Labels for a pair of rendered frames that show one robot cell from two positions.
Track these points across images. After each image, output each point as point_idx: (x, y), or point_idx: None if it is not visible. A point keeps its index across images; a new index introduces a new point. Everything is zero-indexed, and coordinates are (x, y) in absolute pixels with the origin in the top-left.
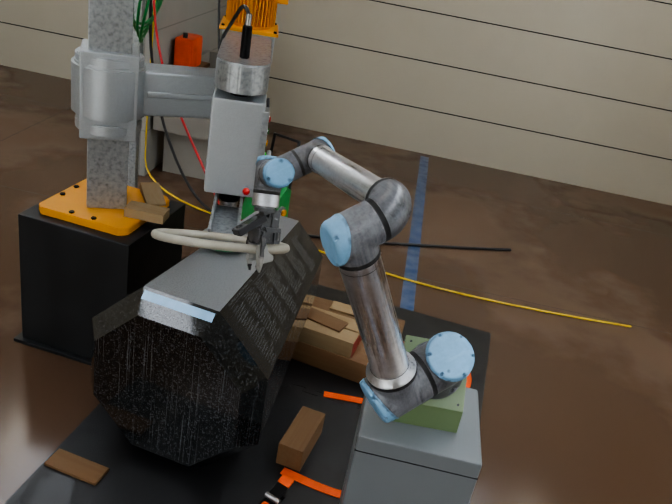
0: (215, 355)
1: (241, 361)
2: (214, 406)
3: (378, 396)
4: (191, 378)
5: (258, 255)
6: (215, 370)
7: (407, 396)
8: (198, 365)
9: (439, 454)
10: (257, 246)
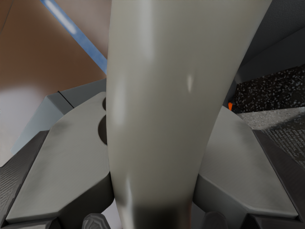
0: (285, 71)
1: (259, 98)
2: (259, 66)
3: None
4: (300, 50)
5: (67, 132)
6: (275, 69)
7: None
8: (301, 55)
9: (20, 135)
10: (75, 191)
